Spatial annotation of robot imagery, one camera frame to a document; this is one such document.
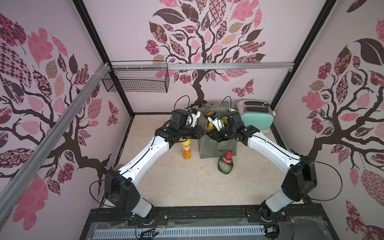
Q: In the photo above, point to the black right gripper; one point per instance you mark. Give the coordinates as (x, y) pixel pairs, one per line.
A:
(220, 135)

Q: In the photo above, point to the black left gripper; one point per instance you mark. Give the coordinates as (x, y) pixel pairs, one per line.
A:
(197, 133)

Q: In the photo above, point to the orange bottle yellow cap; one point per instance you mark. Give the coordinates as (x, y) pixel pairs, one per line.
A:
(186, 148)
(210, 127)

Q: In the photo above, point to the dark green bottle red cap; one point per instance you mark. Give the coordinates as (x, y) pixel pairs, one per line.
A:
(225, 163)

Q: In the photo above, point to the mint green toaster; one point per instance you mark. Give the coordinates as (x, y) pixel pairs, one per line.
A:
(256, 113)

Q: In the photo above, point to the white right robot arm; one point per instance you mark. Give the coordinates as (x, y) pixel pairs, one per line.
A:
(300, 172)

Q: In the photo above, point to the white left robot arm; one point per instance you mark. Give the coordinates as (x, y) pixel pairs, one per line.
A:
(121, 185)

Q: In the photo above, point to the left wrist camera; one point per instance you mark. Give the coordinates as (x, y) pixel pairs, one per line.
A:
(185, 118)

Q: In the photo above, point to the black wire basket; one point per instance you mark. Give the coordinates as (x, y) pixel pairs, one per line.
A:
(138, 77)

